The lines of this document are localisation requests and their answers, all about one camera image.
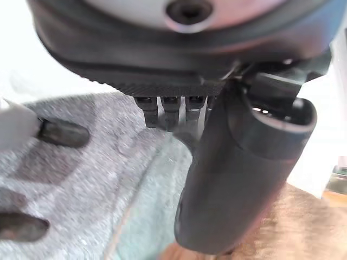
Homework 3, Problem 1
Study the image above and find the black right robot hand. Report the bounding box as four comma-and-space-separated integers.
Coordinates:
0, 99, 91, 243

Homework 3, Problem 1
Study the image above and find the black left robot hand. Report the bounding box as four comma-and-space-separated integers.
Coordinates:
27, 0, 337, 256

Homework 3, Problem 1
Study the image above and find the gray and teal cloth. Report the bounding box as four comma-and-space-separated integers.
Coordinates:
0, 92, 197, 260

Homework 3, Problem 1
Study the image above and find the small greenish container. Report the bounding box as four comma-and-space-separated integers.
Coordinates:
324, 155, 347, 207

